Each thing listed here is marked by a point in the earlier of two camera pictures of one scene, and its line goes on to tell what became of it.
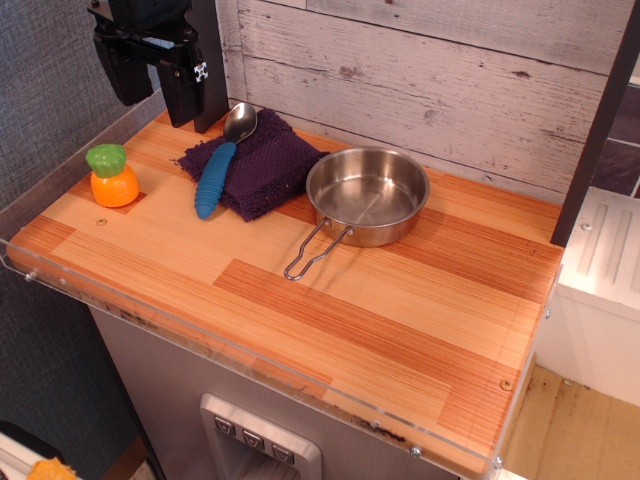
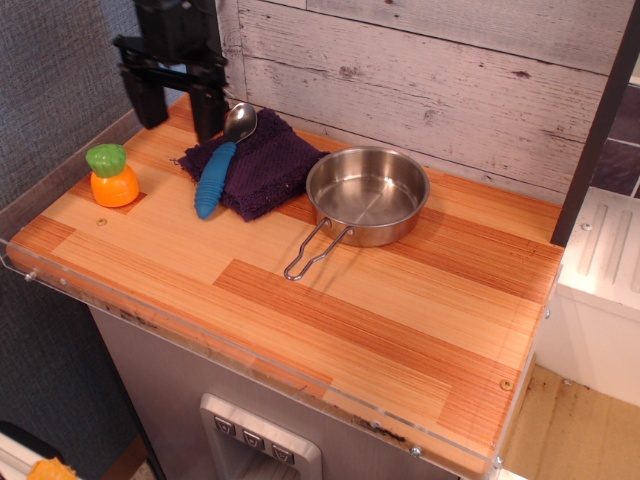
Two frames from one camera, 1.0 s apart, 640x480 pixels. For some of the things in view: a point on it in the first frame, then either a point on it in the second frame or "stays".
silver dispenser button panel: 248,444 stays
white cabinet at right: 589,332 stays
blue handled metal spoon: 240,120 stays
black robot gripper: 158,28 to 177,44
